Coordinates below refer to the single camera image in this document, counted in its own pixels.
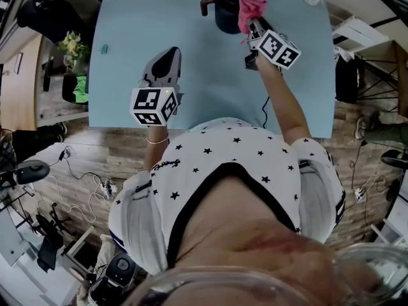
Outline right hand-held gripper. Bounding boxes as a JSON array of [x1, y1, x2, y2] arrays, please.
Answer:
[[244, 17, 302, 71]]

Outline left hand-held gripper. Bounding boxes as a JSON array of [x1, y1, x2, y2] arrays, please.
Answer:
[[129, 46, 186, 128]]

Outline pink cloth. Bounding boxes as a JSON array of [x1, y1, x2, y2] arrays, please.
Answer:
[[237, 0, 268, 46]]

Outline black kettle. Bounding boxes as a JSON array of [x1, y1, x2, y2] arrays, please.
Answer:
[[200, 0, 272, 35]]

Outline person's left forearm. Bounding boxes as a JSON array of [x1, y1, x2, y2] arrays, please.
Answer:
[[143, 124, 170, 171]]

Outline person's right forearm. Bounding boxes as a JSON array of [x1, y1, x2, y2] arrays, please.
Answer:
[[254, 55, 312, 140]]

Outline bright green cloth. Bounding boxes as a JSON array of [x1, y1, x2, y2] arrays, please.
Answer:
[[72, 75, 90, 104]]

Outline black white patterned cushion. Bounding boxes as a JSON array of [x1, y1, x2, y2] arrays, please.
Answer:
[[333, 45, 354, 64]]

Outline flower bouquet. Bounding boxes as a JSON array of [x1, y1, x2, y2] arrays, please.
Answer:
[[57, 30, 91, 75]]

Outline white slatted chair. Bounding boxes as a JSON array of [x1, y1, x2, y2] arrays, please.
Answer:
[[331, 15, 391, 52]]

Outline black bin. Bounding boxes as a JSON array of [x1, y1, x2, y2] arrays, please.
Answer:
[[61, 73, 90, 105]]

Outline person's white star-print shirt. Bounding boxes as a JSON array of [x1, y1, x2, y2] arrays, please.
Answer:
[[108, 117, 347, 275]]

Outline black garment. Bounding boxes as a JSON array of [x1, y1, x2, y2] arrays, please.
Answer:
[[334, 54, 366, 105]]

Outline large black swivel chair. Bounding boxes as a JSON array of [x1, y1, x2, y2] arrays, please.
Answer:
[[15, 0, 87, 44]]

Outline framed picture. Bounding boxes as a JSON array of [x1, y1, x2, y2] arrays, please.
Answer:
[[13, 52, 25, 75]]

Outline person's bare neck and chin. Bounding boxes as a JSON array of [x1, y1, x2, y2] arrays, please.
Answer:
[[124, 178, 408, 306]]

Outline black oval base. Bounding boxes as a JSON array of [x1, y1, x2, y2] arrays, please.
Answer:
[[380, 149, 408, 167]]

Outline black white round machine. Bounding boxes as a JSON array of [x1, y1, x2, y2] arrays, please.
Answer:
[[87, 252, 138, 305]]

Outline black mesh office chair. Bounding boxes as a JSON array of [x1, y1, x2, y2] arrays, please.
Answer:
[[33, 202, 74, 272]]

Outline grey desk panel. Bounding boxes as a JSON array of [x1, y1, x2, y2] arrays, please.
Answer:
[[0, 205, 33, 267]]

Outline person's clear eyeglasses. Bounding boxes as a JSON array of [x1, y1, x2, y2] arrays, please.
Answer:
[[119, 242, 408, 306]]

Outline thin gold bracelet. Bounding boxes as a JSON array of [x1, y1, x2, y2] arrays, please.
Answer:
[[145, 135, 170, 145]]

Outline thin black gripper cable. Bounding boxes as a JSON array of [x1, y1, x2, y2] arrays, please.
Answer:
[[261, 96, 272, 129]]

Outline black power adapter with cable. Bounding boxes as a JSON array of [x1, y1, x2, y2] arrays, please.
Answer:
[[59, 145, 106, 184]]

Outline wooden table with black frame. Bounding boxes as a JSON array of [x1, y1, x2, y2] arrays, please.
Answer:
[[355, 39, 408, 117]]

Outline white cable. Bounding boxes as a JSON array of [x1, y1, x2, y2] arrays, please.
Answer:
[[47, 173, 109, 224]]

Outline white desk frame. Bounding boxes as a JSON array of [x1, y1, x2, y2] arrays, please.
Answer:
[[62, 224, 96, 275]]

